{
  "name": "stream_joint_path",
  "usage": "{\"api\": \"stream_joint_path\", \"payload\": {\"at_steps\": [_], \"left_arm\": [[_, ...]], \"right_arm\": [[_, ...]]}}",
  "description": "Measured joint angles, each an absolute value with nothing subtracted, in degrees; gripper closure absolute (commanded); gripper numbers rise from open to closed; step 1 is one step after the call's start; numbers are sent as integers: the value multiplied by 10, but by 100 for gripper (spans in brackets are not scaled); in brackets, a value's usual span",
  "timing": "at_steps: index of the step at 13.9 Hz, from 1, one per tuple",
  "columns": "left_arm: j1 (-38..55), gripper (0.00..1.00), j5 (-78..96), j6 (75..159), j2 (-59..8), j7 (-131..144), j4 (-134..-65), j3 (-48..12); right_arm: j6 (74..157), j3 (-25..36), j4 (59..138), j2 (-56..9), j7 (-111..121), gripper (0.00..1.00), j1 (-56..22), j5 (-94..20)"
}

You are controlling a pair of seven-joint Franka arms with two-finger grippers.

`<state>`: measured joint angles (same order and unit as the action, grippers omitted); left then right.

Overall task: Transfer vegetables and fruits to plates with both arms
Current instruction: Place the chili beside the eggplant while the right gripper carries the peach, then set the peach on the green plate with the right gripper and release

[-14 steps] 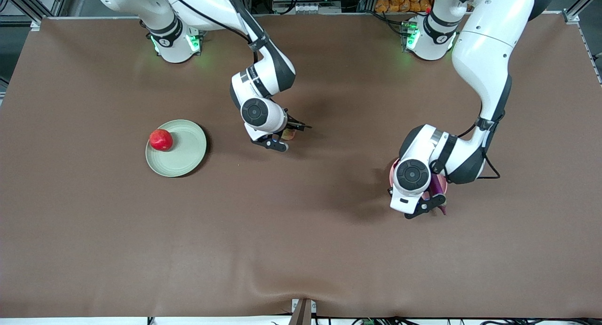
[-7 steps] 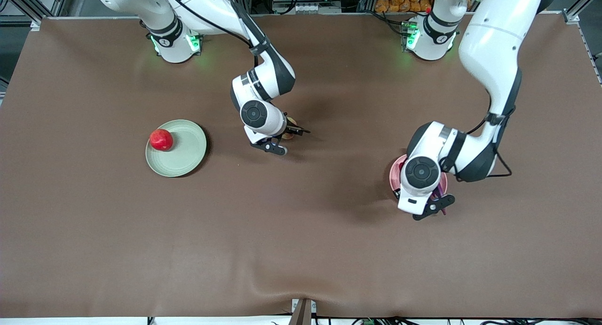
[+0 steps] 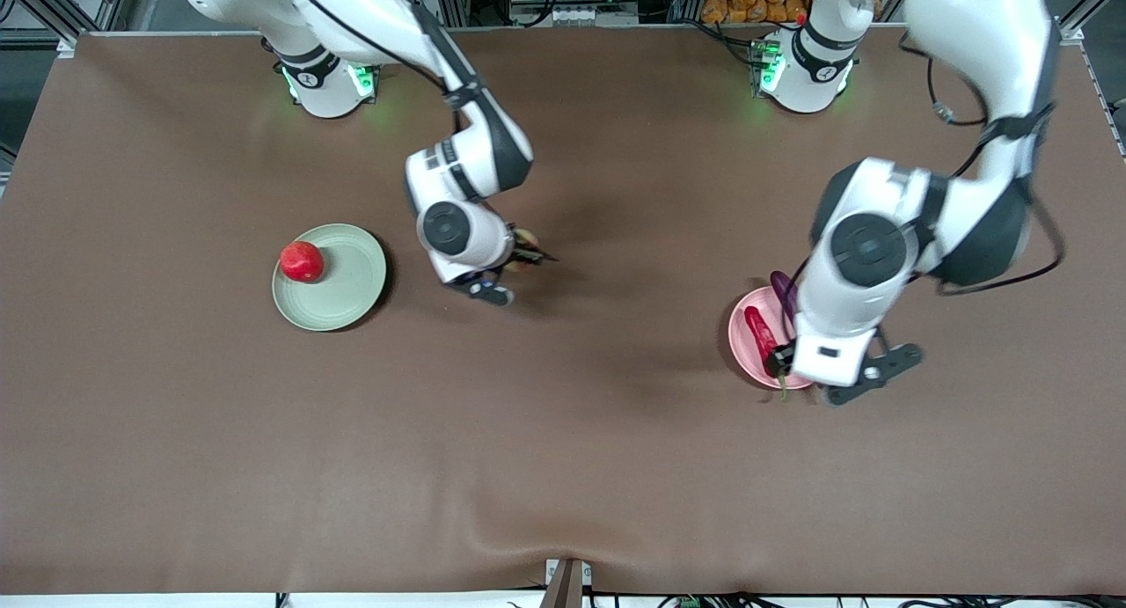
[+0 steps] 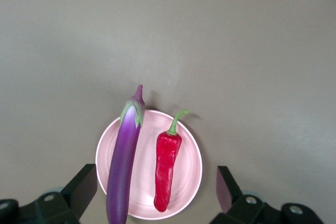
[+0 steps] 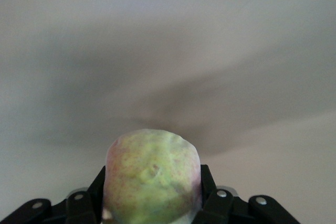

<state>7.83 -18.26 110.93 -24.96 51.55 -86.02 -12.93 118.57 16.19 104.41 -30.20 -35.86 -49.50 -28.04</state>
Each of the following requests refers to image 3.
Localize red chili pepper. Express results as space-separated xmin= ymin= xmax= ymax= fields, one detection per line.
xmin=744 ymin=305 xmax=791 ymax=404

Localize purple eggplant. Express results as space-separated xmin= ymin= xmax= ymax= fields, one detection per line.
xmin=770 ymin=270 xmax=801 ymax=341

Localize red apple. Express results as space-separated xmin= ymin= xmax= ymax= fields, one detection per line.
xmin=280 ymin=240 xmax=325 ymax=284

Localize pink round plate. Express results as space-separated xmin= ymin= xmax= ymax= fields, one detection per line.
xmin=727 ymin=285 xmax=819 ymax=391

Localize green round plate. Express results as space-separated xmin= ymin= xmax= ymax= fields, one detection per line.
xmin=271 ymin=223 xmax=388 ymax=333

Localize brown tablecloth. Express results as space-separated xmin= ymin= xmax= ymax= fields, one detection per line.
xmin=0 ymin=23 xmax=1126 ymax=596

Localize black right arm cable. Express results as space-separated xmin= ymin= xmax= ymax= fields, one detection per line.
xmin=277 ymin=0 xmax=463 ymax=138

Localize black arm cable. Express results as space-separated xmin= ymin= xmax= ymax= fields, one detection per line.
xmin=897 ymin=32 xmax=1067 ymax=297
xmin=277 ymin=0 xmax=463 ymax=138

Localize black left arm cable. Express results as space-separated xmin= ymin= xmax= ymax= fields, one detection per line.
xmin=897 ymin=32 xmax=1067 ymax=297

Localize metal table bracket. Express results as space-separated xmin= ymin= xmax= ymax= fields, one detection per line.
xmin=544 ymin=558 xmax=593 ymax=608

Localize aluminium frame post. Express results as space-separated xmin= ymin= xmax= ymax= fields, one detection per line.
xmin=0 ymin=0 xmax=82 ymax=55
xmin=1056 ymin=0 xmax=1126 ymax=46

